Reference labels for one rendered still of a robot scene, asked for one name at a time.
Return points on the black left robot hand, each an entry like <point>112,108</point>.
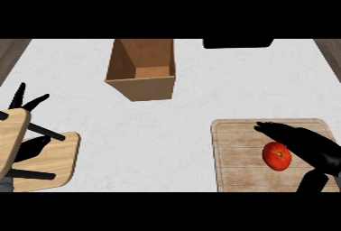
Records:
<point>32,147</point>

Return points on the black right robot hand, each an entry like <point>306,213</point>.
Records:
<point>311,147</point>

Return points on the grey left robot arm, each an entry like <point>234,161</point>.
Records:
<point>5,185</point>

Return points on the red tomato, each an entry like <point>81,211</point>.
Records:
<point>277,157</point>

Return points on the pale wooden cutting board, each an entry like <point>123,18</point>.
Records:
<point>240,156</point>

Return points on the open cardboard box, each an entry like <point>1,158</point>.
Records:
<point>144,87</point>

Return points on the pale wooden rounded block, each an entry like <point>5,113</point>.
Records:
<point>11,135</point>
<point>54,159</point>

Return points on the black appliance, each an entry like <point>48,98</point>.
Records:
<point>236,43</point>

